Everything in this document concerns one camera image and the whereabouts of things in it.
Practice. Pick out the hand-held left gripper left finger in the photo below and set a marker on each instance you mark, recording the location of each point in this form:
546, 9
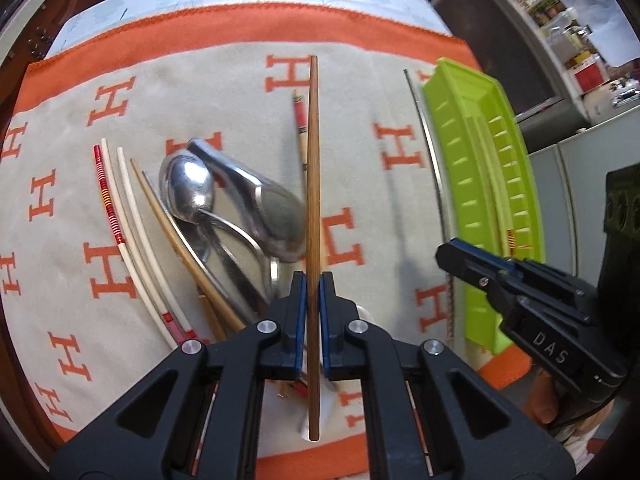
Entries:
299, 310

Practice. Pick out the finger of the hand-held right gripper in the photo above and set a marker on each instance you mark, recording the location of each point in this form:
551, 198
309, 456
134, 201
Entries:
500, 262
465, 270

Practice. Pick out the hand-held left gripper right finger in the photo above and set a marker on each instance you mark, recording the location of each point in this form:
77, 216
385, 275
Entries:
327, 310

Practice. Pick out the green plastic tray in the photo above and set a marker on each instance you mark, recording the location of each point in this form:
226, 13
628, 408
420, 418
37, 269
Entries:
452, 160

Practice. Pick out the brown wooden chopstick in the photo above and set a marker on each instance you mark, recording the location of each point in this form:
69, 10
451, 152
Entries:
175, 235
313, 160

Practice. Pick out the person's right hand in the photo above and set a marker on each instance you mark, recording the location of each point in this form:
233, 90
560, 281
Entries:
542, 395

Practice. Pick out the thin metal chopstick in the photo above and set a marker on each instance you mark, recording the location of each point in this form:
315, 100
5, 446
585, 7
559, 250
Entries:
440, 187

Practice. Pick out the steel soup spoon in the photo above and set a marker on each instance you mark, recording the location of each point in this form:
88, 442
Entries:
277, 220

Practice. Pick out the grey cabinet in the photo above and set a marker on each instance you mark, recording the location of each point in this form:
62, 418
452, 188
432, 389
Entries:
565, 195

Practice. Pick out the white ceramic spoon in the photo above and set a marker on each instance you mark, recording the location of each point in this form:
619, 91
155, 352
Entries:
326, 410

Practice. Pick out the red tipped wooden chopstick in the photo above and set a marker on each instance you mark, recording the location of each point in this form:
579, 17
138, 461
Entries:
300, 120

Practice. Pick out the red striped white chopstick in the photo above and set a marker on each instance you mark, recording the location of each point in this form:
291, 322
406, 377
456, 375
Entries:
106, 195

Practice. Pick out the dark glass cabinet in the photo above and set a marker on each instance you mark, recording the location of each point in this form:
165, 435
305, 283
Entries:
500, 35

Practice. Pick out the row of pantry jars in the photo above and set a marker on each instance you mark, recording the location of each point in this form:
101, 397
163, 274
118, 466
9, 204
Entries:
565, 35

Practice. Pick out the orange beige printed blanket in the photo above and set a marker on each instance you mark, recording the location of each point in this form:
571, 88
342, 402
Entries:
75, 210

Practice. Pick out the translucent plastic sheet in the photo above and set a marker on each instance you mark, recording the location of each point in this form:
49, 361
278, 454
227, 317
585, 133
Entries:
600, 5

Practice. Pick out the beige kitchen countertop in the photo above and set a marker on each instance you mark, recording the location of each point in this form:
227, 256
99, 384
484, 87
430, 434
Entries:
30, 25

